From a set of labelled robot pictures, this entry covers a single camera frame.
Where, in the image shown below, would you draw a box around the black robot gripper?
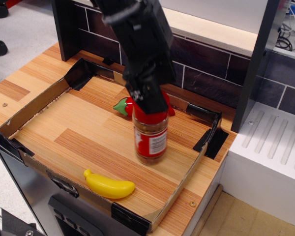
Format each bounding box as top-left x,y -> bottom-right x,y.
102,0 -> 176,115

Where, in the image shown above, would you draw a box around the red-lidded spice bottle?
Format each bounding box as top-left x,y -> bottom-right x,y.
132,103 -> 170,165

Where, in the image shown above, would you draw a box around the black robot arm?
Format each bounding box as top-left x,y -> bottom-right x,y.
92,0 -> 176,115

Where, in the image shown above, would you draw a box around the cardboard fence with black tape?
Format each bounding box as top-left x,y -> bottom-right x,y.
0,55 -> 235,236

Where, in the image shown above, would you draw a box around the red toy chili pepper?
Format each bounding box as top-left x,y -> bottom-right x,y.
113,97 -> 176,118

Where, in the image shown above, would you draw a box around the yellow toy banana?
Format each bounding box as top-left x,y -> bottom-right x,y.
83,169 -> 135,199

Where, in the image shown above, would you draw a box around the white dish drainer sink unit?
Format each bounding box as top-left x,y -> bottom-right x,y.
221,103 -> 295,226

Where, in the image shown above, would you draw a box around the black control panel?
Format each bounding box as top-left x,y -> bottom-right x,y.
48,195 -> 106,236

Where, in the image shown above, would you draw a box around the dark grey shelf frame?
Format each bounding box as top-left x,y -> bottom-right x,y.
52,0 -> 282,130

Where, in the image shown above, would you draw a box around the black cables in background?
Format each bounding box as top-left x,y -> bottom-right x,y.
276,7 -> 295,52

